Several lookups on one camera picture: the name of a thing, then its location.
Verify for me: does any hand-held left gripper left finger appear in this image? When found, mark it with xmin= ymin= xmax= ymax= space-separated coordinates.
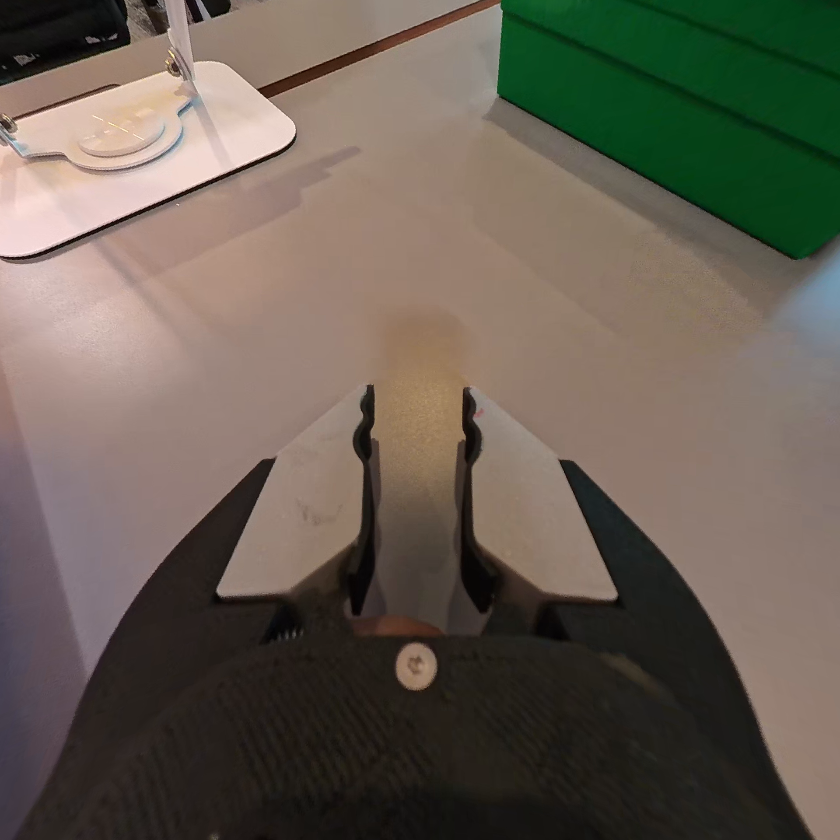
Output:
xmin=217 ymin=384 xmax=376 ymax=616

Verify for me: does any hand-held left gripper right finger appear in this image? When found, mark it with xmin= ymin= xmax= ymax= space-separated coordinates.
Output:
xmin=459 ymin=386 xmax=619 ymax=624

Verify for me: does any green plastic bin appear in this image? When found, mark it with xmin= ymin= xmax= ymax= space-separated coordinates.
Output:
xmin=497 ymin=0 xmax=840 ymax=260

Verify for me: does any white document stand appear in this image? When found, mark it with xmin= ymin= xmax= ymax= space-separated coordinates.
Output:
xmin=0 ymin=0 xmax=298 ymax=260

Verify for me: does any black office chair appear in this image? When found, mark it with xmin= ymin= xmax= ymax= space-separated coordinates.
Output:
xmin=0 ymin=0 xmax=129 ymax=67

